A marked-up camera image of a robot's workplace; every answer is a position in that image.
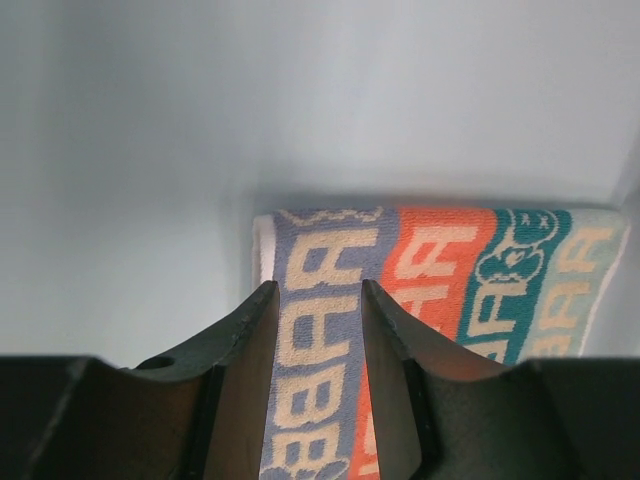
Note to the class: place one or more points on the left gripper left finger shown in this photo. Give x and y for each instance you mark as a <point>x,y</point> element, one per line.
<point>195,411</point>

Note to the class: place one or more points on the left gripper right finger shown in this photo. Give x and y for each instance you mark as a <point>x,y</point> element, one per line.
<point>441,411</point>

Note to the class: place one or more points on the striped rabbit text towel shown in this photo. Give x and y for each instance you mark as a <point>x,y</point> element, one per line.
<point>508,284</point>

